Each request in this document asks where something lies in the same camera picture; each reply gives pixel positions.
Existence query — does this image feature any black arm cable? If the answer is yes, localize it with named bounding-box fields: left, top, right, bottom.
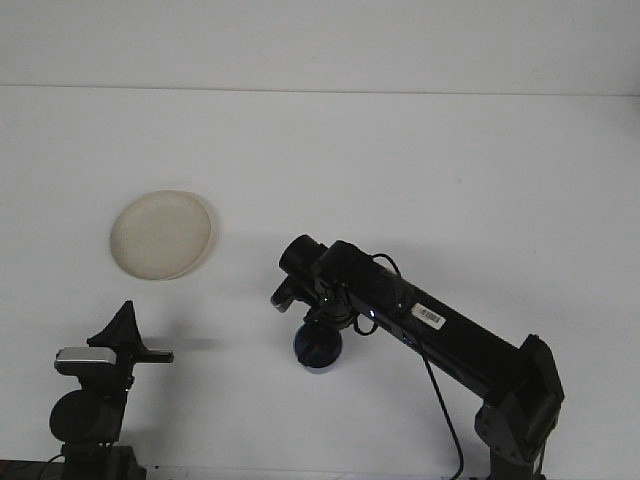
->
left=349, top=251, right=465, bottom=480

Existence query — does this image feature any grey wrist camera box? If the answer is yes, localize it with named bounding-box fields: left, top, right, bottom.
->
left=269, top=278, right=298, bottom=315
left=54, top=346, right=118, bottom=374

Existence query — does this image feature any pale blue cup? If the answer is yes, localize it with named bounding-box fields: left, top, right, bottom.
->
left=292, top=322, right=345, bottom=377

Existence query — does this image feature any pale round plate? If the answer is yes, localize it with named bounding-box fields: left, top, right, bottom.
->
left=109, top=189, right=219, bottom=282

